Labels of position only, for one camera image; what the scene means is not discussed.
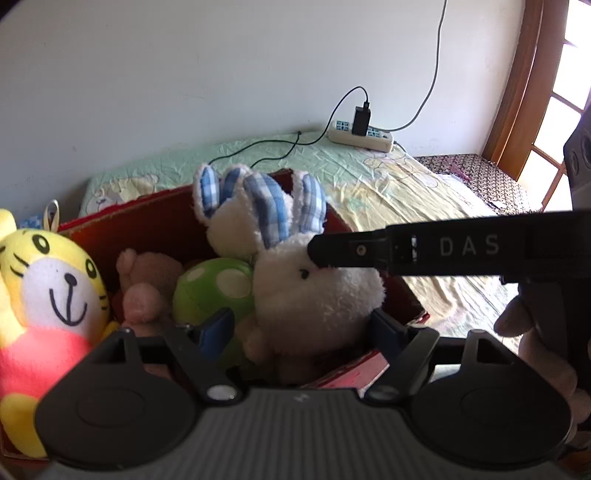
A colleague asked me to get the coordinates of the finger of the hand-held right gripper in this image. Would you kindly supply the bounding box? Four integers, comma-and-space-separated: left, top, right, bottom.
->
307, 229, 394, 274

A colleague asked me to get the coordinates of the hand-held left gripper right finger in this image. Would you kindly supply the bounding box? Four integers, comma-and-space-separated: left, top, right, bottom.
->
365, 308, 519, 403

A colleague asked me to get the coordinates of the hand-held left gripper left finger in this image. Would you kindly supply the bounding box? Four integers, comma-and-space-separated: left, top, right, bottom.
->
98, 308, 244, 403

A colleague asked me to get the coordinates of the green plush toy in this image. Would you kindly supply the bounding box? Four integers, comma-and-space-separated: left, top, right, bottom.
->
173, 257, 257, 372

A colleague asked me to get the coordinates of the cream plush rabbit blue bow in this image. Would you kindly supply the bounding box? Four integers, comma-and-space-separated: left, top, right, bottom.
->
242, 171, 386, 385

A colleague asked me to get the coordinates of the pink plush bear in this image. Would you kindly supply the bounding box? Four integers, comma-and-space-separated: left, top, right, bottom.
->
115, 248, 186, 339

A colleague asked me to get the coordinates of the white plush rabbit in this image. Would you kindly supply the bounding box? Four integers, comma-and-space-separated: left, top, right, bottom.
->
193, 164, 260, 260

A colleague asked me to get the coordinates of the red cardboard box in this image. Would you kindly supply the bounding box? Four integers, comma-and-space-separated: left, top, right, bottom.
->
0, 170, 431, 460

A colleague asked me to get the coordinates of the yellow plush tiger pink shirt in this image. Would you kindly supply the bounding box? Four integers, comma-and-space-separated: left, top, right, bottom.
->
0, 199, 120, 459

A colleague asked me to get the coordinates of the person's right hand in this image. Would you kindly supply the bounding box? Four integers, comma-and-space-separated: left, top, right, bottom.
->
493, 294, 579, 417

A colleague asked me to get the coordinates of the floral patterned cloth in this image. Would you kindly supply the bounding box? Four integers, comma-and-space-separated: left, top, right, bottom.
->
412, 153, 544, 216

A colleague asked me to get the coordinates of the white power strip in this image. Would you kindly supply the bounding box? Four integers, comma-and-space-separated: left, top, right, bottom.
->
328, 119, 394, 153

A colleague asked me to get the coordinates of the black charger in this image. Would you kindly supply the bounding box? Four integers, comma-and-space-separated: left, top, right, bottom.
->
353, 104, 371, 137

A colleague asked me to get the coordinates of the black charging cable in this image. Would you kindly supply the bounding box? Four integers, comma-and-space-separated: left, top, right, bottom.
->
208, 86, 371, 168

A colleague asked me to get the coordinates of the wooden window frame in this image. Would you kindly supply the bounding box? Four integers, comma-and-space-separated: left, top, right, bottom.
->
482, 0, 591, 210

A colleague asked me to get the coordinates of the grey wall cable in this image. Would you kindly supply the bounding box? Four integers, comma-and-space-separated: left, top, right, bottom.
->
369, 0, 450, 133

